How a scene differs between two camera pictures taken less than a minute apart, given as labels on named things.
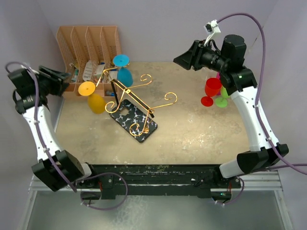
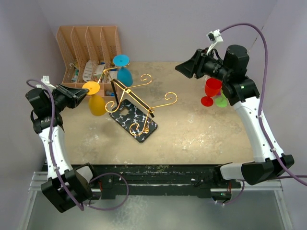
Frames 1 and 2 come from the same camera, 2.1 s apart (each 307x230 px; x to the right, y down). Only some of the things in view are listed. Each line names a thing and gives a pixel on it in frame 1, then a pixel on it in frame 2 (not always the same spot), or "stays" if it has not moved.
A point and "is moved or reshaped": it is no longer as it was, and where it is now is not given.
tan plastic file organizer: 88,53 stays
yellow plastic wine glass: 96,102 is moved or reshaped
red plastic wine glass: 212,86 stays
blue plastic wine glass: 124,75 stays
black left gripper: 59,86 → 74,96
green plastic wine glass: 222,101 stays
